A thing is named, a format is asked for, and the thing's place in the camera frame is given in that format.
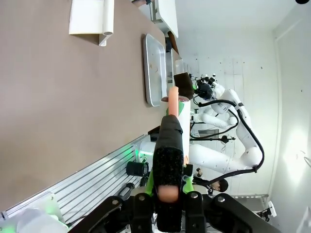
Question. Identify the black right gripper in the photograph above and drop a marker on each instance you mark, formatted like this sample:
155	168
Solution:
205	91

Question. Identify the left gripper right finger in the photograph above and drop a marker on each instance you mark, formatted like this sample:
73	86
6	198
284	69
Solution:
218	206

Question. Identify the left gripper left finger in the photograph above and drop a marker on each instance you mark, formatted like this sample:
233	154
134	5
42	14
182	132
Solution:
114	206

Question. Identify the dark brown cloth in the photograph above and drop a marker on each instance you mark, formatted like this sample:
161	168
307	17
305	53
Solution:
183	82

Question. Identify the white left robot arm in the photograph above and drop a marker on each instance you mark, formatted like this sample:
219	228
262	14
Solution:
36	221

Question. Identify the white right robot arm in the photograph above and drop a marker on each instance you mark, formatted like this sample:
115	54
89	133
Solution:
218	157

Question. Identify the person with black hair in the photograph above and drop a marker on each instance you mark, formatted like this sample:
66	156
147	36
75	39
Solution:
219	185

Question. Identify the silver metal tray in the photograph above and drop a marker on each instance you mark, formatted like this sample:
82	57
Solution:
151	72

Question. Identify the white lint roller stand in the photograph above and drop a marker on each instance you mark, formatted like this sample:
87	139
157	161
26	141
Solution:
85	19

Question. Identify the black front camera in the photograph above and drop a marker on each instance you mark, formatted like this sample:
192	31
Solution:
137	168

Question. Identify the aluminium rail base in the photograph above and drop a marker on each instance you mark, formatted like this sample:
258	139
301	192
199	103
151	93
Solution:
73	174

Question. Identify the small white camera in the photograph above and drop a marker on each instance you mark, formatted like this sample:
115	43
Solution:
271	210

